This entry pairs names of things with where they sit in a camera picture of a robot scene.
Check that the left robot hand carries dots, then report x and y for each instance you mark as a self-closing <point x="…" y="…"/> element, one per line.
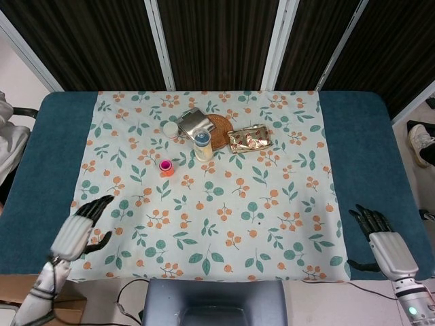
<point x="73" y="236"/>

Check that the grey robot torso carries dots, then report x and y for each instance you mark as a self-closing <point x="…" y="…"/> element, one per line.
<point x="214" y="302"/>

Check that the round woven coaster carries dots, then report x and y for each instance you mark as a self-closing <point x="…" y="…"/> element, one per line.
<point x="222" y="130"/>

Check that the black chair armrest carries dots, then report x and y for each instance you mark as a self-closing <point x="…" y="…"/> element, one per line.
<point x="27" y="112"/>

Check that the black trouser leg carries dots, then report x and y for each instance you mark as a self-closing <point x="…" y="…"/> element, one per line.
<point x="429" y="151"/>

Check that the dark screen panel white frame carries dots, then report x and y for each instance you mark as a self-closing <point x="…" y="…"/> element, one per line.
<point x="217" y="44"/>
<point x="387" y="54"/>
<point x="316" y="44"/>
<point x="88" y="44"/>

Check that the pink plastic cup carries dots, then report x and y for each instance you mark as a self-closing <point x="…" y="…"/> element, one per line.
<point x="165" y="165"/>

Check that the teal table cover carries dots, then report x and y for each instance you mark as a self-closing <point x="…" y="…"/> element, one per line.
<point x="360" y="163"/>

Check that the beige bottle blue cap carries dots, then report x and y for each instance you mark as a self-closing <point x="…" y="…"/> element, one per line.
<point x="203" y="147"/>

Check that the orange plastic cup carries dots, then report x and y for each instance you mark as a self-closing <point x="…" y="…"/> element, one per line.
<point x="167" y="173"/>

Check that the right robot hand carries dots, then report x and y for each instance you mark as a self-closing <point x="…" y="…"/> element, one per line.
<point x="394" y="254"/>

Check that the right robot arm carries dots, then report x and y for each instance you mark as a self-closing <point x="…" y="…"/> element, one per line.
<point x="413" y="302"/>

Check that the floral print tablecloth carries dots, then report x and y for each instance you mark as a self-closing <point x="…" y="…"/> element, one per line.
<point x="238" y="197"/>

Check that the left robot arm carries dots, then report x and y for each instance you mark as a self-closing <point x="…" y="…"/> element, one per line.
<point x="37" y="299"/>

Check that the person in white clothes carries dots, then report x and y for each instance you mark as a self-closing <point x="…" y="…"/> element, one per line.
<point x="10" y="149"/>

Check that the white sneaker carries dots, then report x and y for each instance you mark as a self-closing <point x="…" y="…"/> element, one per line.
<point x="418" y="137"/>

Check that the cardboard box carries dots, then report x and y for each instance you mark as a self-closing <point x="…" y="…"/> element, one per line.
<point x="73" y="305"/>

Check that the gold foil snack packet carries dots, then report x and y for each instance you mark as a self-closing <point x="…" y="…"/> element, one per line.
<point x="249" y="140"/>

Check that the small white jar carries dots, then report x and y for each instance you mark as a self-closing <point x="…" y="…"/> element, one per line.
<point x="170" y="129"/>

